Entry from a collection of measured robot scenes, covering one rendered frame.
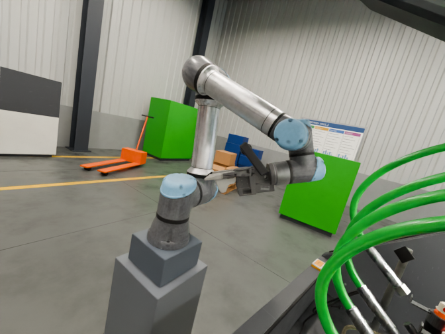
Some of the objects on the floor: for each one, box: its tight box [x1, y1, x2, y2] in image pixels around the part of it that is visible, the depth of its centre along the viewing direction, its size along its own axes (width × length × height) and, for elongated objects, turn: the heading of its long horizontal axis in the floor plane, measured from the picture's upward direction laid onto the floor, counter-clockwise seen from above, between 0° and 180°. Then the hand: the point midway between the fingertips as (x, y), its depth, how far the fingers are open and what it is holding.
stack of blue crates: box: [224, 133, 264, 168], centre depth 705 cm, size 126×48×122 cm, turn 5°
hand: (208, 174), depth 65 cm, fingers open, 7 cm apart
